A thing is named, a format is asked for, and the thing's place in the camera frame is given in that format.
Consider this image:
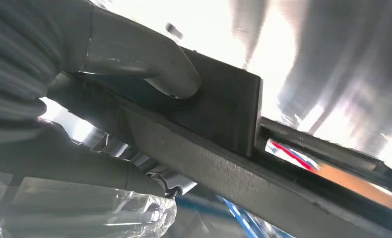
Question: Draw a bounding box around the cardboard box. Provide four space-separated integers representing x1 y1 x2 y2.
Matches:
316 162 392 212

